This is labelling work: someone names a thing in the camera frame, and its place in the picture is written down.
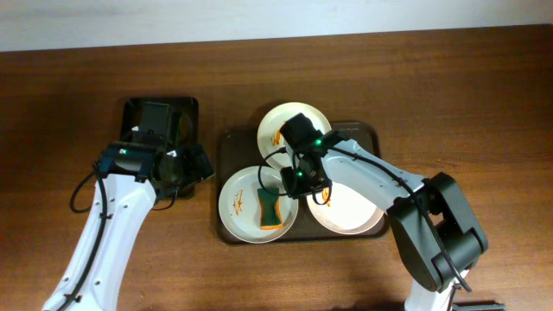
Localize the cream plate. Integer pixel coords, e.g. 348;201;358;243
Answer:
257;102;332;158
218;166;299;244
306;182;384;235

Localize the cream plate back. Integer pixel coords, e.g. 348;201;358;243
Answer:
257;102;332;158

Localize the green orange sponge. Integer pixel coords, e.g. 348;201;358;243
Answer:
257;188;283;230

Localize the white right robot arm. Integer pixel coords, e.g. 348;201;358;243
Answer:
280;128;489;310

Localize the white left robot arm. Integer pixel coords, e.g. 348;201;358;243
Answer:
43;142;214;310

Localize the brown serving tray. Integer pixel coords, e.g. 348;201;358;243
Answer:
214;127;390;245

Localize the black water basin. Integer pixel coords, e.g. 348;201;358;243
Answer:
119;96;200;200

